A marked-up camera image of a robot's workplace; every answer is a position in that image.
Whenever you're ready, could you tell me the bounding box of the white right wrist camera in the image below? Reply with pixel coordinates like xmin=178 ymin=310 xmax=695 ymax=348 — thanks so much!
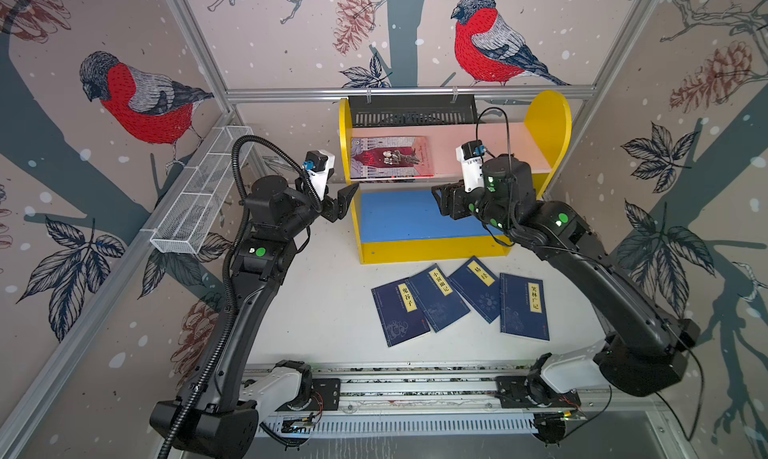
xmin=456 ymin=139 xmax=485 ymax=193

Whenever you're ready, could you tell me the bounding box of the aluminium top crossbar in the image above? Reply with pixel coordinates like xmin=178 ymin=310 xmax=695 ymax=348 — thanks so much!
xmin=225 ymin=85 xmax=597 ymax=104

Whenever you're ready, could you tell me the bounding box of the navy book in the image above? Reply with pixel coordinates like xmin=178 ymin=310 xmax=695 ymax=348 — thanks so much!
xmin=407 ymin=264 xmax=470 ymax=332
xmin=448 ymin=256 xmax=501 ymax=323
xmin=371 ymin=279 xmax=431 ymax=347
xmin=499 ymin=273 xmax=550 ymax=341

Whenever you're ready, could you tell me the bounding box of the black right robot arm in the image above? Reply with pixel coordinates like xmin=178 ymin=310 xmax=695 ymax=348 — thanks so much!
xmin=431 ymin=141 xmax=700 ymax=403

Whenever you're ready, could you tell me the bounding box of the red illustrated book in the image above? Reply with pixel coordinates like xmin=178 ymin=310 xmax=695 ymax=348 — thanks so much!
xmin=350 ymin=136 xmax=435 ymax=181

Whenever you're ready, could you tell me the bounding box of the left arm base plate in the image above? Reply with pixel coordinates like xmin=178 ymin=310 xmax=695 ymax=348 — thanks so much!
xmin=279 ymin=378 xmax=341 ymax=413

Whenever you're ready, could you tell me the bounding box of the white wire mesh basket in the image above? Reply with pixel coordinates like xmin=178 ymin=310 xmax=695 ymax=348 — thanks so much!
xmin=150 ymin=125 xmax=253 ymax=255

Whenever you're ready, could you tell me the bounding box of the yellow shelf with coloured boards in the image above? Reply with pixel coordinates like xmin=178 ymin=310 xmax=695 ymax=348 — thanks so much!
xmin=339 ymin=90 xmax=572 ymax=264

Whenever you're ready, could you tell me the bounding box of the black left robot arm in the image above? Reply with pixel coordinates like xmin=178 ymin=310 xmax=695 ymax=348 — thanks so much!
xmin=150 ymin=135 xmax=358 ymax=458

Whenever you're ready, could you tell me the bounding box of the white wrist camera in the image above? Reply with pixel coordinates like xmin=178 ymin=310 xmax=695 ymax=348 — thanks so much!
xmin=303 ymin=149 xmax=335 ymax=200
xmin=456 ymin=139 xmax=485 ymax=193

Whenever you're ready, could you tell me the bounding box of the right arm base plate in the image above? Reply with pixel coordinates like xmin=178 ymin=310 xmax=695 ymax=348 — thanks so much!
xmin=494 ymin=375 xmax=581 ymax=409

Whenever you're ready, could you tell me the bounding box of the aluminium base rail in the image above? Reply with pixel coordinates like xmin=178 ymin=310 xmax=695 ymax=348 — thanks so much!
xmin=263 ymin=363 xmax=655 ymax=439

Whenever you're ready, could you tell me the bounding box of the black perforated tray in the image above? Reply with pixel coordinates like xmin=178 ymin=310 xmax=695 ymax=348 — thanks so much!
xmin=350 ymin=95 xmax=478 ymax=127

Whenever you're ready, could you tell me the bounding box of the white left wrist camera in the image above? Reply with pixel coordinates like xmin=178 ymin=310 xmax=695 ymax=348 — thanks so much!
xmin=303 ymin=149 xmax=335 ymax=200

